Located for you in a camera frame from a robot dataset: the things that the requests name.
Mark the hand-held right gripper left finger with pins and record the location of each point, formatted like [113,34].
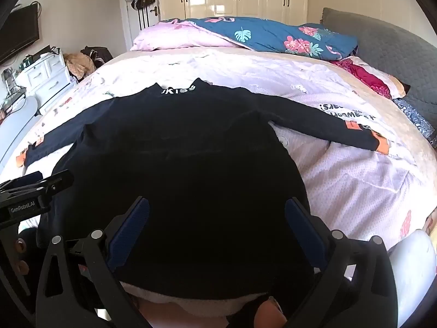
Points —
[131,234]

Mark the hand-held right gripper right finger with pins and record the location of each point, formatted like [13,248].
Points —
[304,234]

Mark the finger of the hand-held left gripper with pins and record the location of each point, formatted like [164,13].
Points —
[20,180]
[56,181]

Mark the black long-sleeve shirt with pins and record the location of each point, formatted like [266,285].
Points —
[187,177]

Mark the person's left hand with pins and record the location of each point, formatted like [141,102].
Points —
[21,246]

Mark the person's right hand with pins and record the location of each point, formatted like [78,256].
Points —
[271,314]

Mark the white round table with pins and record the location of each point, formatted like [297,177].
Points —
[17,126]

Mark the pink printed bedsheet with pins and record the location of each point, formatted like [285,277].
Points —
[341,177]

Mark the white drawer cabinet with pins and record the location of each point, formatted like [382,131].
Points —
[44,75]

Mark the brown crumpled cloth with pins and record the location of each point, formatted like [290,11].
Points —
[80,66]

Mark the black shopping bag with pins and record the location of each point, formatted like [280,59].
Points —
[46,52]

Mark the black television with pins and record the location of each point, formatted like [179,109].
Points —
[18,34]

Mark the blue patterned pillow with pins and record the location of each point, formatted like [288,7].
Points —
[416,116]

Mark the red floral pillow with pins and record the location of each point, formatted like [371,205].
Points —
[368,75]

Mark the white door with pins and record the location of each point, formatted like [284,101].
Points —
[127,24]

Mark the pink pillow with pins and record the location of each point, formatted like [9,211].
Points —
[164,36]

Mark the blue floral quilt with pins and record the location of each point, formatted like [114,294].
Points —
[266,34]

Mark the grey padded headboard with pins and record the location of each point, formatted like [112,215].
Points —
[392,47]

